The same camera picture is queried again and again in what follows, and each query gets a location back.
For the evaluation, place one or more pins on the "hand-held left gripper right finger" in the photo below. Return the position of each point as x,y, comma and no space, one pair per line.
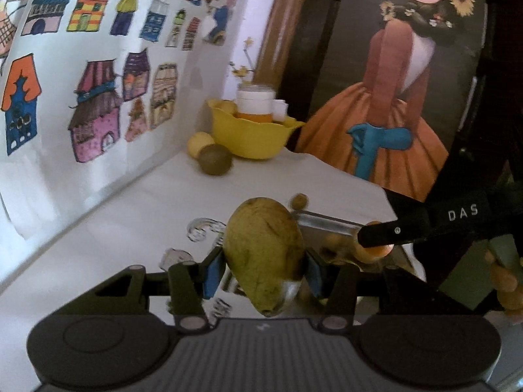
315,274

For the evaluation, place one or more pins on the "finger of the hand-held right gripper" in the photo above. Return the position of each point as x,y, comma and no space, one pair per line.
392,232

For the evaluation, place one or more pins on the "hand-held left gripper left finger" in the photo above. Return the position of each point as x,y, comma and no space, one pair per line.
214,272

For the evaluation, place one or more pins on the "small orange fruit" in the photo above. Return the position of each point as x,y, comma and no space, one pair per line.
369,251

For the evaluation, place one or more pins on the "metal tray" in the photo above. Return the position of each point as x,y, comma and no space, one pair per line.
327,222

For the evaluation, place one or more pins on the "yellow-green mango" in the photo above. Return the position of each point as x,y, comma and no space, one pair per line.
265,253

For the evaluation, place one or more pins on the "person's right hand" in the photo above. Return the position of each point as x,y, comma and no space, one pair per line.
504,281

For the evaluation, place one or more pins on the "small green fruit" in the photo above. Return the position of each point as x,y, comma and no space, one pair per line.
299,201

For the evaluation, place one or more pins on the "white printed tablecloth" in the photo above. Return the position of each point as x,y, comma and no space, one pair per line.
122,228

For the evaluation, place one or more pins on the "dark green round fruit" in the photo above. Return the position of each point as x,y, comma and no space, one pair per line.
215,160

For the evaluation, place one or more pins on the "yellow round fruit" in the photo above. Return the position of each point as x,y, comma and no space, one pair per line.
199,142

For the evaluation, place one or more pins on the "yellow plastic bowl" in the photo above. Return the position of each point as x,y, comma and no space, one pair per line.
253,132

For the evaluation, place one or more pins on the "small white cube box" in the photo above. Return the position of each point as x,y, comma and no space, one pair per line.
280,110

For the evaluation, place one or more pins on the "yellow fruit in bowl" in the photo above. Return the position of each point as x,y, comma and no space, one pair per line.
226,106

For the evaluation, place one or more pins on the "white jar with orange contents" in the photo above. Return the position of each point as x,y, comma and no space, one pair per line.
254,104

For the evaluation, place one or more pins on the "twig with yellow flowers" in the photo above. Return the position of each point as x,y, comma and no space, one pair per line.
242,67

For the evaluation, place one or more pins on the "paper drawing of coloured houses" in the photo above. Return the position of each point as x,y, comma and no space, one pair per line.
94,81

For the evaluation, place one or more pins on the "paper drawing with line art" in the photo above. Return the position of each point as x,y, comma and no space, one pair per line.
6,28

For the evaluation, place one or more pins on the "wall poster of orange dress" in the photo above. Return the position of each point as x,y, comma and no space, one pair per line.
388,90

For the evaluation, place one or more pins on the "wooden frame post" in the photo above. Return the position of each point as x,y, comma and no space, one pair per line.
282,24

